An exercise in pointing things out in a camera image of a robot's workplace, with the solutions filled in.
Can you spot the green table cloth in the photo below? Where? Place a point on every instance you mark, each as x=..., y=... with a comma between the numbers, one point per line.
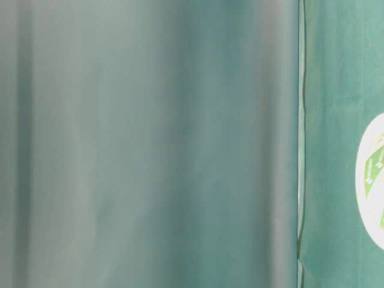
x=187, y=143

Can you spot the white duct tape roll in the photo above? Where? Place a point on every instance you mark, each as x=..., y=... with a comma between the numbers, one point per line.
x=369, y=179

